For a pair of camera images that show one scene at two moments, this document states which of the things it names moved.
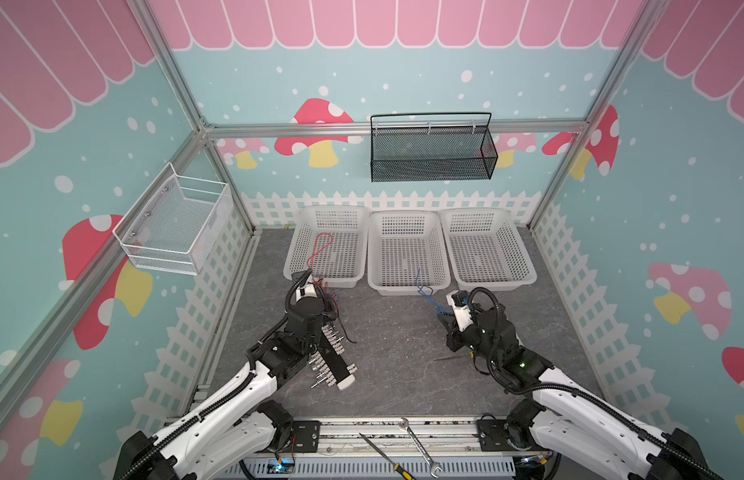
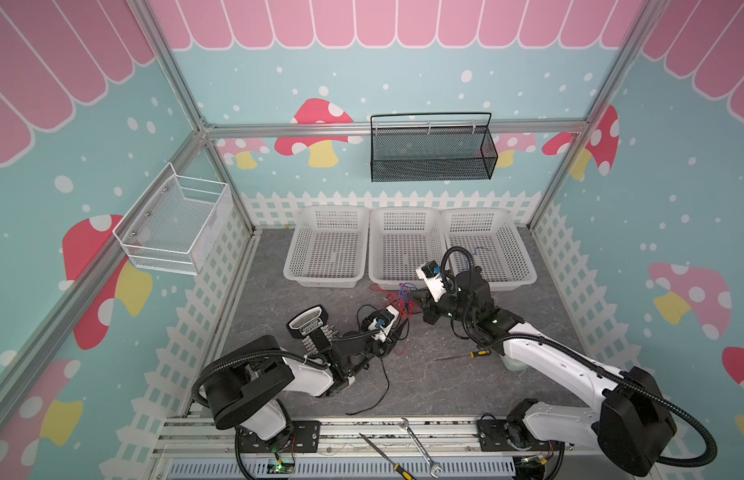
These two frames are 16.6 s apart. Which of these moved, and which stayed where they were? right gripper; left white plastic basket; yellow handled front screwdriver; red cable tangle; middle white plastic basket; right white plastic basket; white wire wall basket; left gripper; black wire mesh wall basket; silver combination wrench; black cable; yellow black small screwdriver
Moved: right gripper; red cable tangle; black cable; left gripper
Stayed: silver combination wrench; white wire wall basket; yellow black small screwdriver; left white plastic basket; right white plastic basket; black wire mesh wall basket; middle white plastic basket; yellow handled front screwdriver
